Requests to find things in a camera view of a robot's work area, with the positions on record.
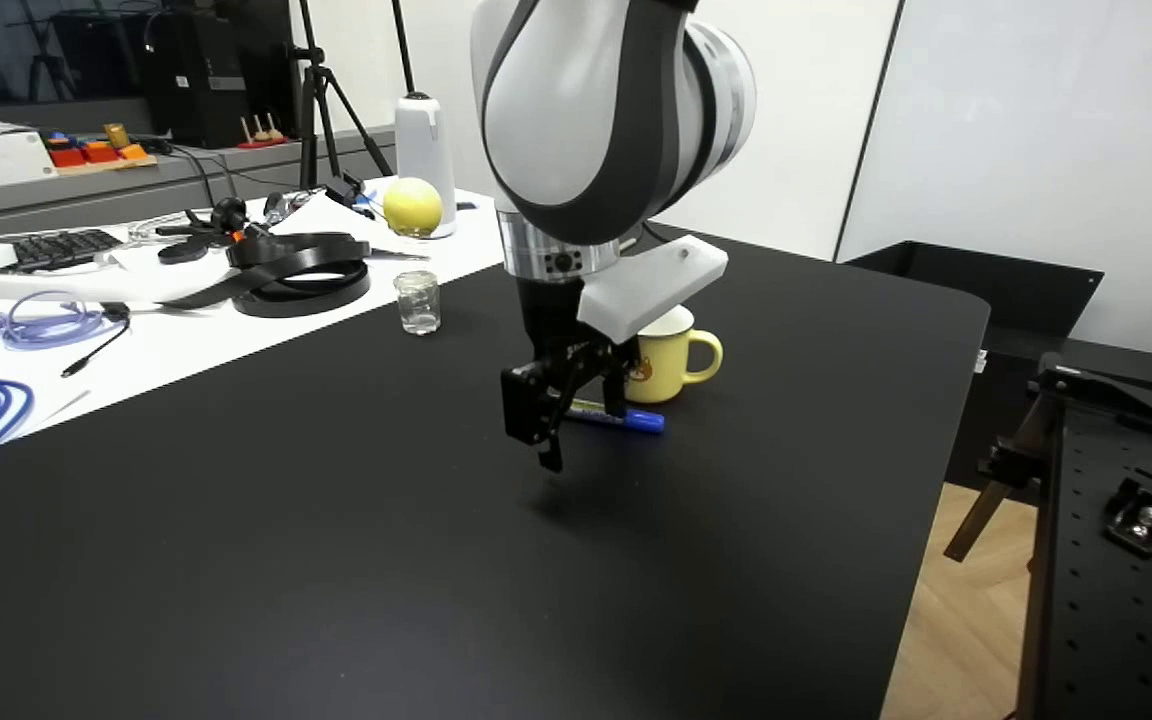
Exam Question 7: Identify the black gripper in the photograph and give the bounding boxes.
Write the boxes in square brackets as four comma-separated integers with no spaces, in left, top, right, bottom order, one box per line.
[497,270,640,476]

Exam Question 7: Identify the blue capped marker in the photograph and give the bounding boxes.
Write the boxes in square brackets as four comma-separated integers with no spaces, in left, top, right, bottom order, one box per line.
[565,399,673,438]

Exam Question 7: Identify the yellow mug with bear print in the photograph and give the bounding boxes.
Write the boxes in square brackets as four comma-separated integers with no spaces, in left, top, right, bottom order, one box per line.
[619,302,726,406]

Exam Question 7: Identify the small clear glass jar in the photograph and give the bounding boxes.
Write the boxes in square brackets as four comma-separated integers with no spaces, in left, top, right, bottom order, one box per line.
[391,268,449,340]

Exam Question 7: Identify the yellow ball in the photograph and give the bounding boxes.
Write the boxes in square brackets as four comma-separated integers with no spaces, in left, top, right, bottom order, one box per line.
[378,171,449,245]

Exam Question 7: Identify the white bottle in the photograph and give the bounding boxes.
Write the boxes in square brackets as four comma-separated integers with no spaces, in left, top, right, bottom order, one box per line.
[391,92,460,233]

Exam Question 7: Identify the black tripod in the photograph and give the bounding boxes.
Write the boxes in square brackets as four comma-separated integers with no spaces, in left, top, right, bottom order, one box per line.
[283,0,395,190]

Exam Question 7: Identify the black tool with orange button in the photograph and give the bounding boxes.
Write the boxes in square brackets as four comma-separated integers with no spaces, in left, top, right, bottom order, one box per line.
[153,196,268,270]

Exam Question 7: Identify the black open box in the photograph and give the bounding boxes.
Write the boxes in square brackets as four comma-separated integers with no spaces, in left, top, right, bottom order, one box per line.
[853,235,1108,490]

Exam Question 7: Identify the black probe lead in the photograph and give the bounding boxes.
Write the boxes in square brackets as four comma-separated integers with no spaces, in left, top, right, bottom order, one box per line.
[56,298,136,381]

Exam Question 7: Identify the black equipment case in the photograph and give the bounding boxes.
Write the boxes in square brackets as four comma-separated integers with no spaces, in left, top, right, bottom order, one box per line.
[136,0,304,148]

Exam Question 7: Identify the grey side bench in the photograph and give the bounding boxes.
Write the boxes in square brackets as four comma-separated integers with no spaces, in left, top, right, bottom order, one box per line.
[0,133,399,253]

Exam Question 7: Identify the black keyboard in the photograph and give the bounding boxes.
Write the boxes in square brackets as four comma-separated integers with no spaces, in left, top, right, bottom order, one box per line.
[7,224,129,275]

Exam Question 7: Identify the red and orange toy blocks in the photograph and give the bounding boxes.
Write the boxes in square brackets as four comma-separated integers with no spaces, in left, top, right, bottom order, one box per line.
[43,119,158,171]

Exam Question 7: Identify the black flat plate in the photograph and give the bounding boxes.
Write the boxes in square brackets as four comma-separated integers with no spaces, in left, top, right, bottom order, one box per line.
[1029,334,1152,438]

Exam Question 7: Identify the black perforated breadboard table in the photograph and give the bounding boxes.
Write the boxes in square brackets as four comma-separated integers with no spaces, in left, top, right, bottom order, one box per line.
[1006,349,1152,720]

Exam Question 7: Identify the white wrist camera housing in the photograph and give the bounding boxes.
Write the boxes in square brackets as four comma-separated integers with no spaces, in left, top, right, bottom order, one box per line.
[572,233,732,342]

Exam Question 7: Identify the black coiled strap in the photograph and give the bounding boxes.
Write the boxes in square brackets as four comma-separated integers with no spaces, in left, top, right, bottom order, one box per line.
[226,229,377,318]

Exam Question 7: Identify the black crank handle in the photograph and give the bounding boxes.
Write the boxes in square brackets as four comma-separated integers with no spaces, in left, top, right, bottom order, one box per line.
[941,382,1051,563]

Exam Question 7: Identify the lavender cable coil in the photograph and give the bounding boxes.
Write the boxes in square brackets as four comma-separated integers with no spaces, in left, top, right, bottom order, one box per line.
[0,288,133,354]

